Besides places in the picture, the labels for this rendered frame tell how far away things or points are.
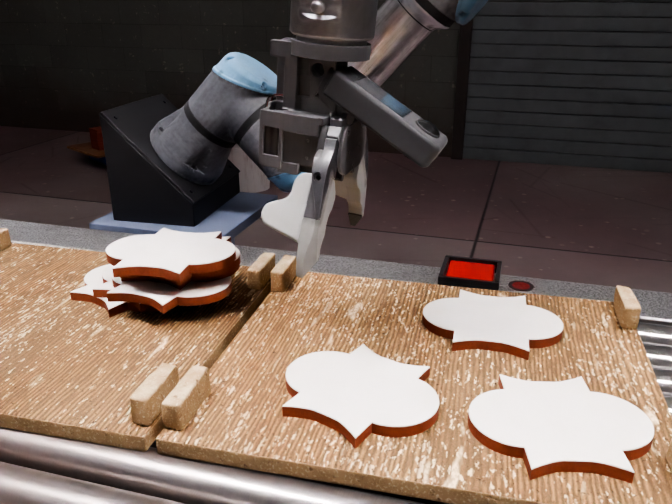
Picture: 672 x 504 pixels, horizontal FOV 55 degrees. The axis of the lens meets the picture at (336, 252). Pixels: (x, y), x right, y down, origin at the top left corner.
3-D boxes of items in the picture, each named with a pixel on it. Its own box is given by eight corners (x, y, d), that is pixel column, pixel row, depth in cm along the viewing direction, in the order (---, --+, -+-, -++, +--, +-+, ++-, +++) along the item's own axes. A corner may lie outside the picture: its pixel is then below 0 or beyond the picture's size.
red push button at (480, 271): (449, 268, 89) (450, 259, 88) (494, 273, 87) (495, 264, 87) (444, 286, 83) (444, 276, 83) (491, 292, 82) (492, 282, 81)
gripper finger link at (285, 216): (253, 266, 60) (281, 174, 61) (313, 280, 58) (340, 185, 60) (241, 258, 57) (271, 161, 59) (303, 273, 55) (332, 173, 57)
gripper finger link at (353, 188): (322, 196, 74) (308, 141, 66) (372, 205, 72) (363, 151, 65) (313, 217, 72) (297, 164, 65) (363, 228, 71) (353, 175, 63)
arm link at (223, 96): (208, 93, 125) (251, 41, 120) (255, 144, 125) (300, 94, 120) (175, 97, 114) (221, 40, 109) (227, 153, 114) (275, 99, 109)
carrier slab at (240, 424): (287, 280, 84) (286, 269, 83) (624, 314, 75) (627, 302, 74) (156, 454, 52) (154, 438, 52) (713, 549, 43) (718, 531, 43)
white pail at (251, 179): (223, 192, 440) (219, 138, 426) (239, 180, 467) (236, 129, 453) (265, 195, 434) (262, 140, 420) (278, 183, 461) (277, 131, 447)
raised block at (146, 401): (164, 385, 59) (160, 359, 58) (182, 388, 58) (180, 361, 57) (129, 425, 53) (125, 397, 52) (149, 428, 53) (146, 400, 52)
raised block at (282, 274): (284, 272, 82) (284, 252, 81) (298, 274, 82) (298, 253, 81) (269, 292, 77) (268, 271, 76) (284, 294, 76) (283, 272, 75)
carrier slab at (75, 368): (9, 252, 93) (7, 241, 92) (280, 279, 84) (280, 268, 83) (-246, 386, 61) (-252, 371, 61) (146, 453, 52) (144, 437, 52)
